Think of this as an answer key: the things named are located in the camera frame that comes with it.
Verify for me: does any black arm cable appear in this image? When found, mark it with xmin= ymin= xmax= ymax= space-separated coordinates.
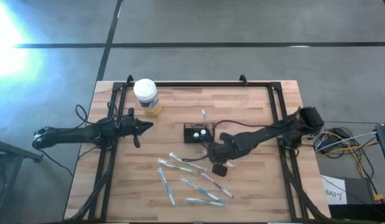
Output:
xmin=74 ymin=101 xmax=118 ymax=126
xmin=214 ymin=119 xmax=288 ymax=129

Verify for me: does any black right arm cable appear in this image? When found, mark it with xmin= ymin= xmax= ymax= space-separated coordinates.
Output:
xmin=214 ymin=119 xmax=288 ymax=129

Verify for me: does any black wire caddy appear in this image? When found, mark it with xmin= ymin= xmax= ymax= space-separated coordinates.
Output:
xmin=183 ymin=122 xmax=216 ymax=144

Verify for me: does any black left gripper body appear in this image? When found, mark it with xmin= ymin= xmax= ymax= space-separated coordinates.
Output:
xmin=119 ymin=108 xmax=141 ymax=149

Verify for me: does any dark grey box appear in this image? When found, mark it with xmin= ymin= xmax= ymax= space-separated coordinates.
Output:
xmin=328 ymin=177 xmax=385 ymax=222

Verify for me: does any black power strip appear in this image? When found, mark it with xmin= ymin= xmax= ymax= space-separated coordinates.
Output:
xmin=315 ymin=127 xmax=341 ymax=155

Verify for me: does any black metal table frame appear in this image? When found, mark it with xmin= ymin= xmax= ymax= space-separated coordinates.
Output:
xmin=67 ymin=74 xmax=332 ymax=222

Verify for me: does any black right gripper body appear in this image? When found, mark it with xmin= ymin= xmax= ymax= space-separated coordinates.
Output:
xmin=212 ymin=133 xmax=241 ymax=178

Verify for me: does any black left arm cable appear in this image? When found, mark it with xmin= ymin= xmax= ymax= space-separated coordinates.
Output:
xmin=74 ymin=101 xmax=118 ymax=126

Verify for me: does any white cable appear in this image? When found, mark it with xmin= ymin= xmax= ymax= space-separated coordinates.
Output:
xmin=315 ymin=132 xmax=379 ymax=153

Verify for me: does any Lysol wipes canister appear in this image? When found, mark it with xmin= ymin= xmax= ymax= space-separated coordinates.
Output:
xmin=132 ymin=78 xmax=163 ymax=116

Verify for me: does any white paper sign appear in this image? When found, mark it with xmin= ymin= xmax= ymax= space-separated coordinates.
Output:
xmin=320 ymin=174 xmax=348 ymax=205

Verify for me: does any yellow cable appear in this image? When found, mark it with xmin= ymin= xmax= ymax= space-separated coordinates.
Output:
xmin=316 ymin=130 xmax=385 ymax=203

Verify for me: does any black cart frame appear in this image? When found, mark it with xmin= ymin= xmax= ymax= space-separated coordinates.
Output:
xmin=0 ymin=136 xmax=44 ymax=224

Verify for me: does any grey toothbrush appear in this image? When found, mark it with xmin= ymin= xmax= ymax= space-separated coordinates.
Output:
xmin=168 ymin=151 xmax=208 ymax=172

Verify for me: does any green toothbrush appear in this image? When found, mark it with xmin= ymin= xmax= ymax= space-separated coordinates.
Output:
xmin=157 ymin=157 xmax=198 ymax=174

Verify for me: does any blue toothbrush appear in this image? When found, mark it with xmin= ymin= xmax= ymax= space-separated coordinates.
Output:
xmin=185 ymin=197 xmax=228 ymax=207
xmin=180 ymin=177 xmax=221 ymax=202
xmin=157 ymin=167 xmax=178 ymax=208

